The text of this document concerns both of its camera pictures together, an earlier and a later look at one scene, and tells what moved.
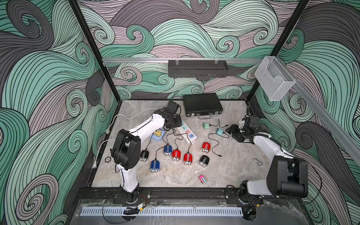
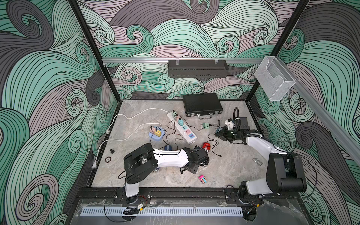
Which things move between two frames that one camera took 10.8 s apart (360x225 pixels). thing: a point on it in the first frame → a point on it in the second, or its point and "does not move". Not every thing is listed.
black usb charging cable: x=218 y=123 does not move
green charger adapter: x=206 y=125 does not move
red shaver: x=206 y=147 does not move
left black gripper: x=178 y=123 → x=195 y=169
